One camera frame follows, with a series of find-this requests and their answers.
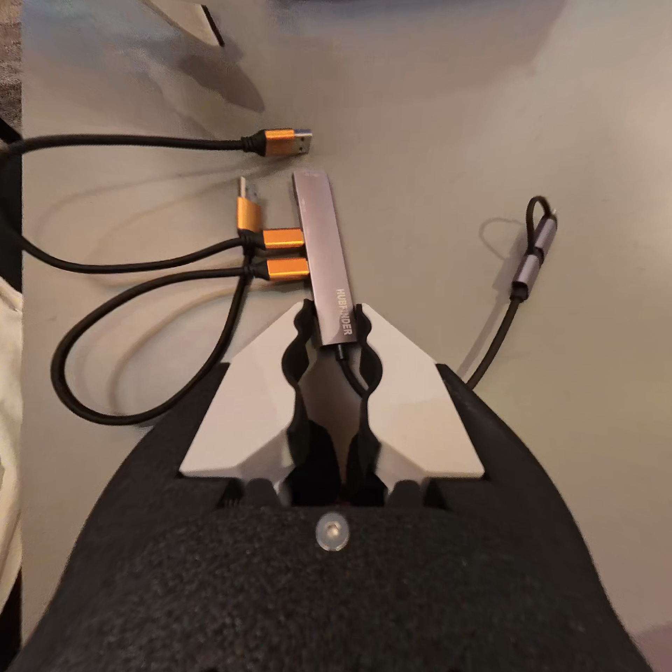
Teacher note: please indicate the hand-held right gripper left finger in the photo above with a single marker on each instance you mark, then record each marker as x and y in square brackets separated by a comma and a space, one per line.
[246, 420]

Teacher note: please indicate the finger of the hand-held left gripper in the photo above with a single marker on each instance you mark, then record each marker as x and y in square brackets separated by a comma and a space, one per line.
[183, 15]

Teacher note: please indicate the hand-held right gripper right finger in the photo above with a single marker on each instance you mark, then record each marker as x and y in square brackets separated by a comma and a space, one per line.
[420, 420]

